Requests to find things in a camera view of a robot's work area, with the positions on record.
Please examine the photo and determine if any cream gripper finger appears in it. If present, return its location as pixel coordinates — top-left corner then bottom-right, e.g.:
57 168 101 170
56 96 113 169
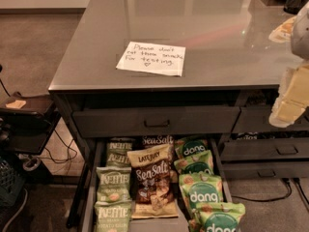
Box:
268 64 309 128

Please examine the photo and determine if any brown Late July chip bag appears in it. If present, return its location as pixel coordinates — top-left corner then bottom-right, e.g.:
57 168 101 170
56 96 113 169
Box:
127 144 178 219

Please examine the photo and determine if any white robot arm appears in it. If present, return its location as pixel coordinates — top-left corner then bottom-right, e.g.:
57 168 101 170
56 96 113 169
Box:
268 2 309 128

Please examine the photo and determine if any grey right upper drawer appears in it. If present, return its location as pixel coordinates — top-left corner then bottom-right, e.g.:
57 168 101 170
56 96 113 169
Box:
233 105 309 133

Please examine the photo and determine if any grey drawer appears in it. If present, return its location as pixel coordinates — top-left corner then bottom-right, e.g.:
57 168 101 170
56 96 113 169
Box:
222 161 309 179
233 105 309 133
220 138 309 161
72 106 239 138

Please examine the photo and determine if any grey right middle drawer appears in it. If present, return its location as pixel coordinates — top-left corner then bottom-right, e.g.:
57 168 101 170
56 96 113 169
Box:
220 138 309 161

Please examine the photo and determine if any grey right lower drawer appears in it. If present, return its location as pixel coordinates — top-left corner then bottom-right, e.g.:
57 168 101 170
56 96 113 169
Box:
222 161 309 179

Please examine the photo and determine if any green dang bag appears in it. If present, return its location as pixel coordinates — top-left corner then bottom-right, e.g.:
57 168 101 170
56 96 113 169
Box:
175 137 208 159
189 202 245 232
174 150 214 175
179 172 223 212

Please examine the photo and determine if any green Dang bag rear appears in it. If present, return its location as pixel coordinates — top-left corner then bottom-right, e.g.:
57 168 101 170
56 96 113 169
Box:
175 137 208 159

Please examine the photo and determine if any grey metal counter cabinet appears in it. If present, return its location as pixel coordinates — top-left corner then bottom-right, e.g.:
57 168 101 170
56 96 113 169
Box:
49 0 308 232

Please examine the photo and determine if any green Dang bag front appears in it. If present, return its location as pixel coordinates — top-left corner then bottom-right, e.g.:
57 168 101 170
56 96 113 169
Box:
189 202 245 232

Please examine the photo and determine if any rear brown Sea Salt bag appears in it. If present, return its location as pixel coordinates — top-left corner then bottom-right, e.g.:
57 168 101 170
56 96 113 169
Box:
142 135 174 148

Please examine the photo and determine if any green Kettle bag rear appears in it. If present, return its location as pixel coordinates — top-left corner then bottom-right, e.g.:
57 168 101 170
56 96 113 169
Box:
106 138 134 167

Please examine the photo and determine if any green kettle bag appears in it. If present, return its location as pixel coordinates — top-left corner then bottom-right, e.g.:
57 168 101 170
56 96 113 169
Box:
96 166 131 203
95 201 131 232
106 138 134 167

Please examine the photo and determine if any green Kettle bag middle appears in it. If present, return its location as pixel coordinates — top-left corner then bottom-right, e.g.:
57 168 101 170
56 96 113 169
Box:
96 166 131 203

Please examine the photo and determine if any open middle drawer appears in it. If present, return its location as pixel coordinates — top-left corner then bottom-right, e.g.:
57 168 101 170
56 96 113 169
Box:
80 138 232 232

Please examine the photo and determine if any grey top left drawer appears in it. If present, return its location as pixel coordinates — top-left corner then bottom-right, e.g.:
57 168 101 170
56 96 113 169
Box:
72 106 239 138

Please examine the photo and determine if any green Kettle bag front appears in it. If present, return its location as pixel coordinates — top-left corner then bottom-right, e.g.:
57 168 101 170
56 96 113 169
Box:
95 201 131 232

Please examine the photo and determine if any plate with food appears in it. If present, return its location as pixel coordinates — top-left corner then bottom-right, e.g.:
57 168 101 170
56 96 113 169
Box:
268 16 295 43

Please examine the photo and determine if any white handwritten paper note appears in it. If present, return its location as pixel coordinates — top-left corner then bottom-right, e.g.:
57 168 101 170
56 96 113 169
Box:
116 42 185 76

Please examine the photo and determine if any black side cart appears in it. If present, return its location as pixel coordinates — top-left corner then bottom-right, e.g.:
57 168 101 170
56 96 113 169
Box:
0 92 60 155

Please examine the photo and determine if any tan sticky note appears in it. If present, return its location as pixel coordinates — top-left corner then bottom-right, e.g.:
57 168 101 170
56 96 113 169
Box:
6 100 26 109

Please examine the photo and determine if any dark plastic crate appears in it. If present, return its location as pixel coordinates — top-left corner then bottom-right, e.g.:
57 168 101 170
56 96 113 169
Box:
0 158 25 207

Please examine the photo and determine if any black floor cable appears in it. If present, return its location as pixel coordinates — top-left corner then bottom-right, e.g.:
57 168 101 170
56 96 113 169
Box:
231 177 309 211

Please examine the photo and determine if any black cable under cart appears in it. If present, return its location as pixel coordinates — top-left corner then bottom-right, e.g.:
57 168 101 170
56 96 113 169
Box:
38 129 79 164

